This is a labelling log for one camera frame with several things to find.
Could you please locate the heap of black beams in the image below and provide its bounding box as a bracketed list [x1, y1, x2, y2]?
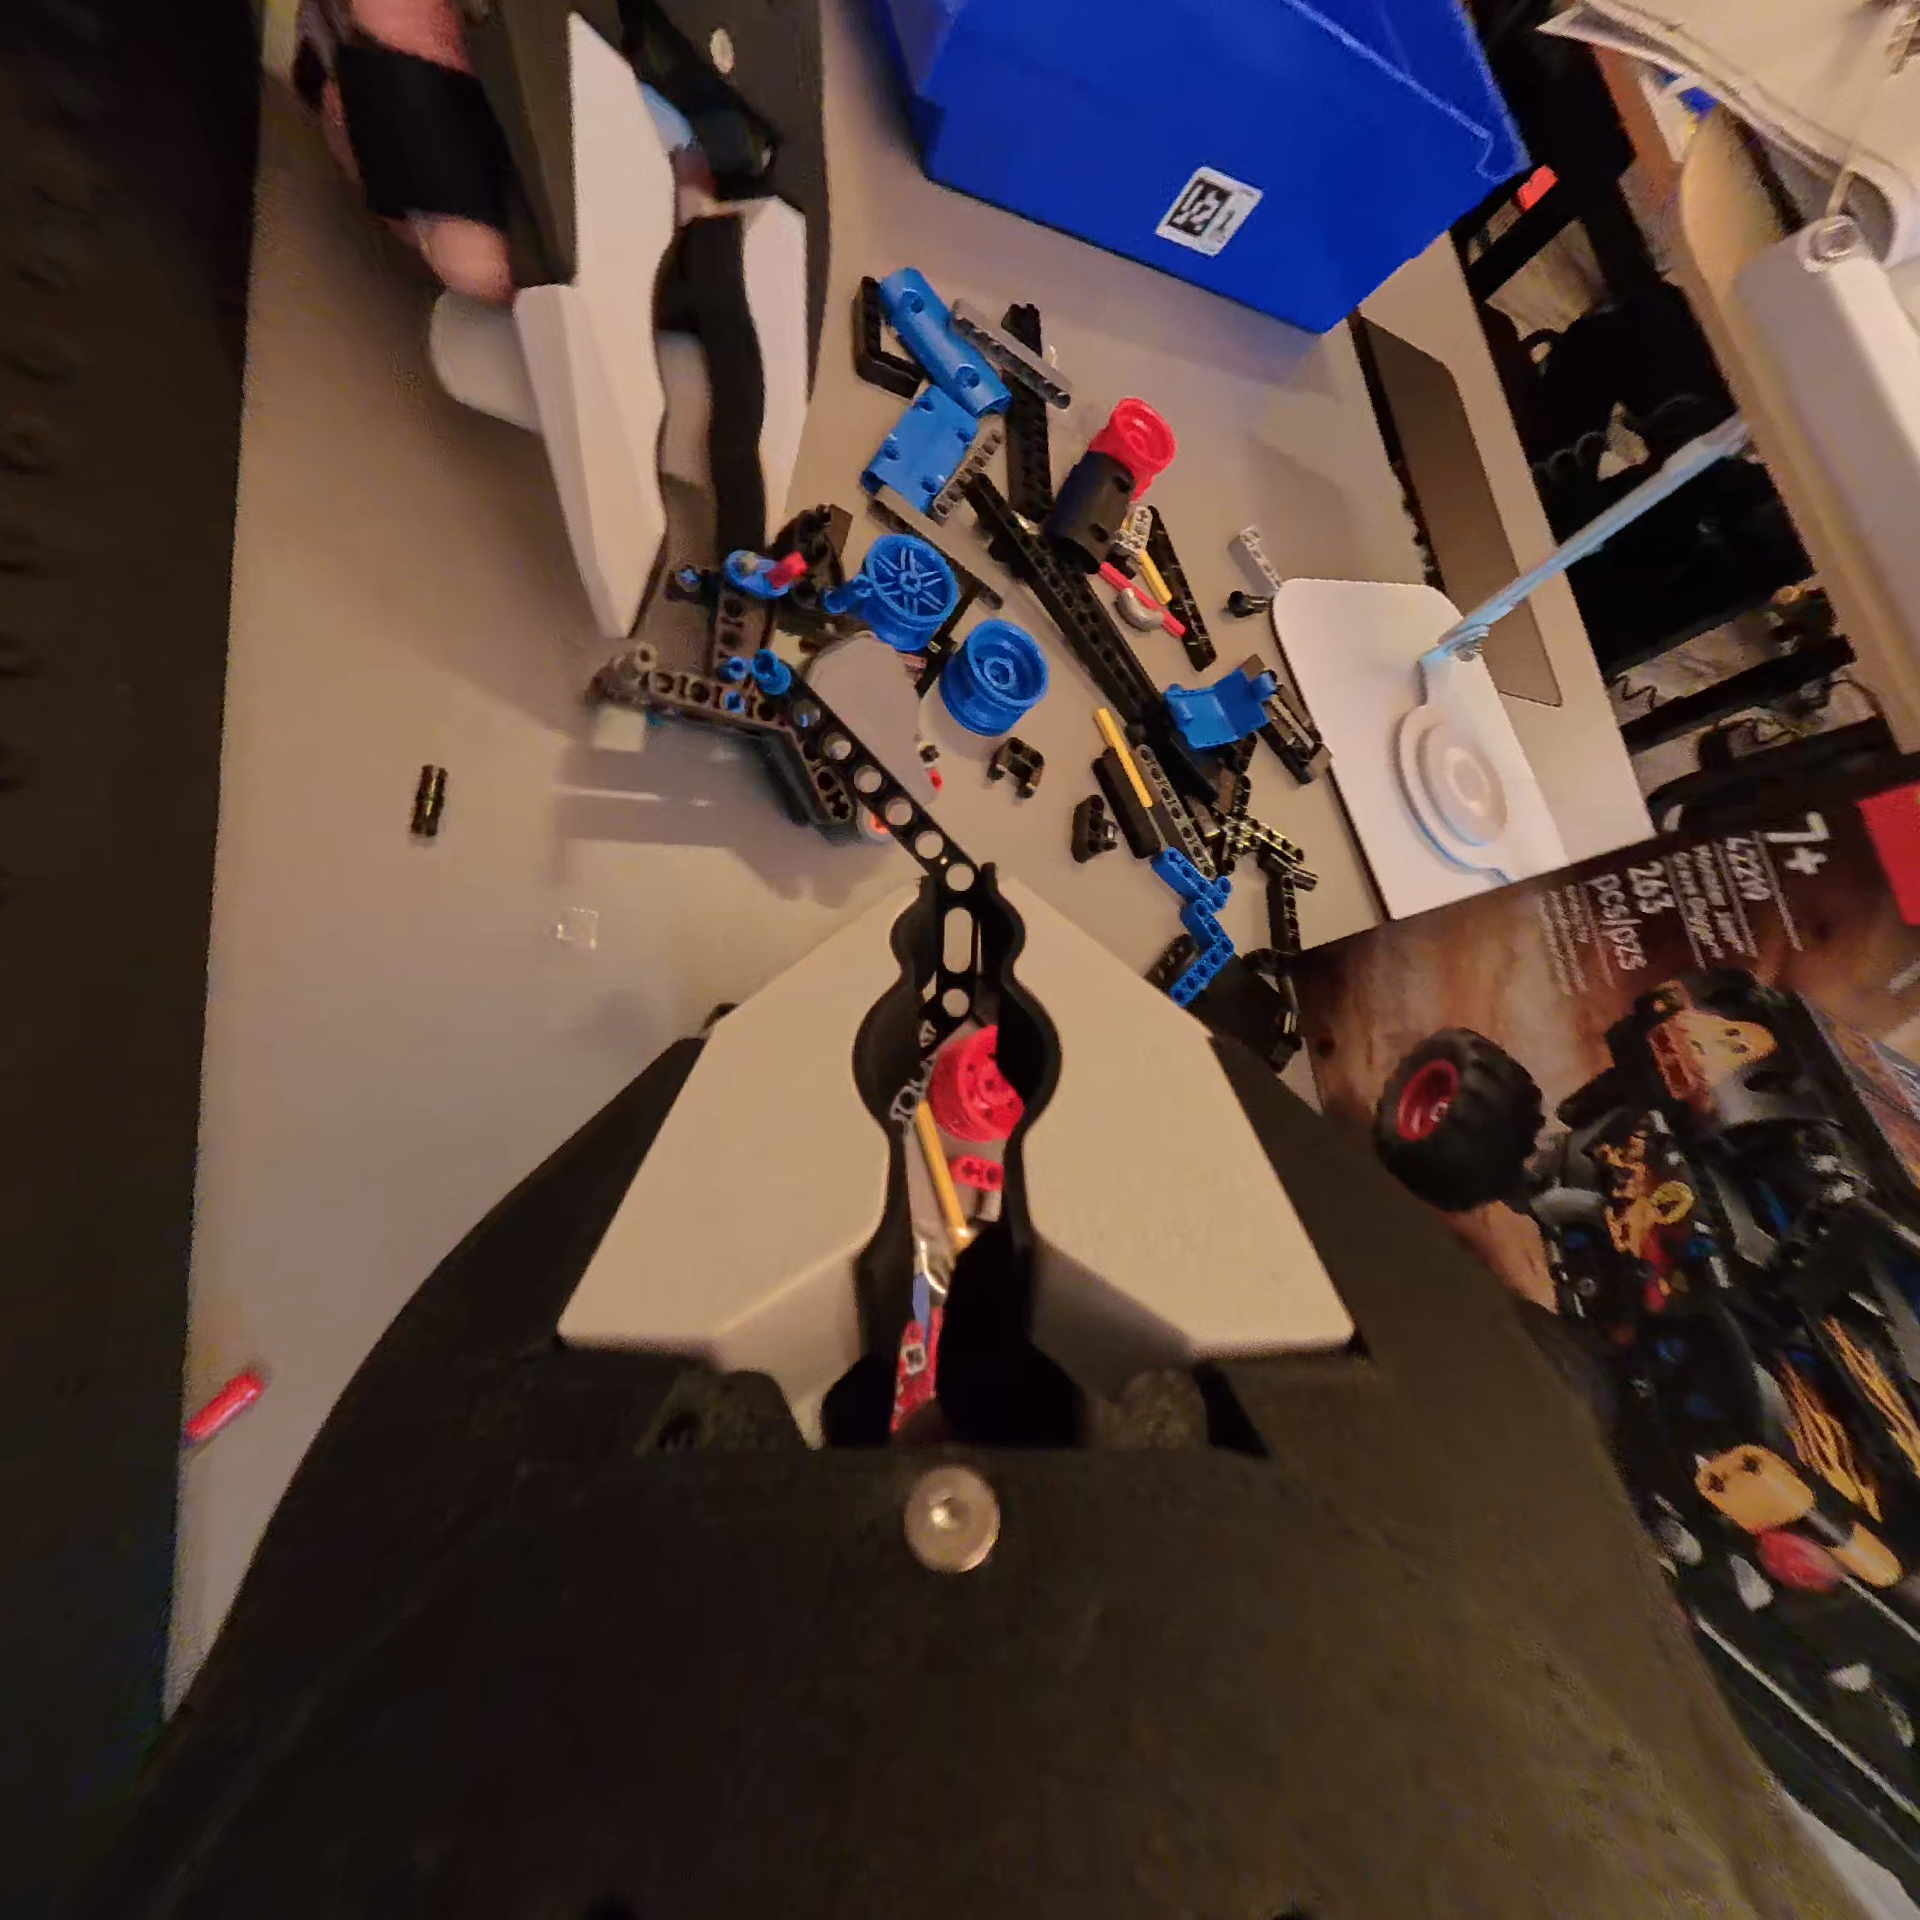
[1111, 720, 1322, 1075]

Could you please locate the black dotted mat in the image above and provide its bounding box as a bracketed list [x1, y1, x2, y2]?
[0, 0, 270, 1920]

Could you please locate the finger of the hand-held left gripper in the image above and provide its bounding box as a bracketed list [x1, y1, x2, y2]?
[682, 193, 816, 566]
[515, 11, 682, 641]

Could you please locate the long black holed beam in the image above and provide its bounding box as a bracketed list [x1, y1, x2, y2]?
[961, 305, 1203, 781]

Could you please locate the blue curved panel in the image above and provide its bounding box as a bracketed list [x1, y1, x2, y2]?
[878, 268, 1016, 414]

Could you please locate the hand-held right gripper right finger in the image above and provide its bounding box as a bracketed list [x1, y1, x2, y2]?
[994, 872, 1360, 1431]

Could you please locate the blue storage bin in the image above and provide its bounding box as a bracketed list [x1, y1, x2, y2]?
[878, 0, 1531, 335]

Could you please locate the black bracket piece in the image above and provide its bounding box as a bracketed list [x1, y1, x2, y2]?
[854, 277, 917, 392]

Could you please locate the grey desk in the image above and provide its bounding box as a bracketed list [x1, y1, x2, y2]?
[166, 0, 1666, 1712]

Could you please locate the blue flat holed panel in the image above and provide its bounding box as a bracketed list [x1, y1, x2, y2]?
[861, 382, 1011, 504]

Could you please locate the black curved panel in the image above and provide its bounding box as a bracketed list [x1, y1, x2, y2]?
[1043, 456, 1136, 552]

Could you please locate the blue hinged fender panel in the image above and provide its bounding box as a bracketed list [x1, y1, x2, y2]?
[1161, 662, 1280, 752]

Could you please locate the black grey motor assembly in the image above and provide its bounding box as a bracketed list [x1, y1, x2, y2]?
[590, 502, 952, 841]

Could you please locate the black rectangular frame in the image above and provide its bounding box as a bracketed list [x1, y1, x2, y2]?
[1253, 673, 1335, 784]

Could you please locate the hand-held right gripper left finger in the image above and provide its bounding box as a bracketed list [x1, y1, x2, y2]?
[555, 881, 934, 1445]

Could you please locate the toy truck box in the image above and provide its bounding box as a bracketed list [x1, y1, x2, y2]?
[1297, 779, 1920, 1920]

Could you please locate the instruction booklet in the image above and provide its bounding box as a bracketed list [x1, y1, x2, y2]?
[1544, 0, 1920, 736]

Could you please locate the dark desk pad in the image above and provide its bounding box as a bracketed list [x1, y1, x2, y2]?
[1352, 315, 1566, 705]

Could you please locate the person's left hand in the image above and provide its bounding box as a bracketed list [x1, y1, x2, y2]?
[293, 0, 520, 301]

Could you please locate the black square flat panel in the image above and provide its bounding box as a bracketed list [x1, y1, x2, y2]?
[1201, 950, 1307, 1075]

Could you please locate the grey long beam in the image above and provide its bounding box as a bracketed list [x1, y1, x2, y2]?
[952, 297, 1075, 406]

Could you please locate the black bent long beam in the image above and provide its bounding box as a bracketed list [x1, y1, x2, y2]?
[792, 696, 1003, 1057]

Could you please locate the yellow long axle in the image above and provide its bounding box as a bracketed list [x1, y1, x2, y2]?
[912, 1111, 977, 1248]

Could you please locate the blue wheel rim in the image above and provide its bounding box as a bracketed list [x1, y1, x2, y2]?
[943, 620, 1049, 736]
[824, 533, 963, 653]

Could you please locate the white rounded board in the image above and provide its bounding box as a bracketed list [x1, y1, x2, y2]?
[1271, 575, 1654, 921]

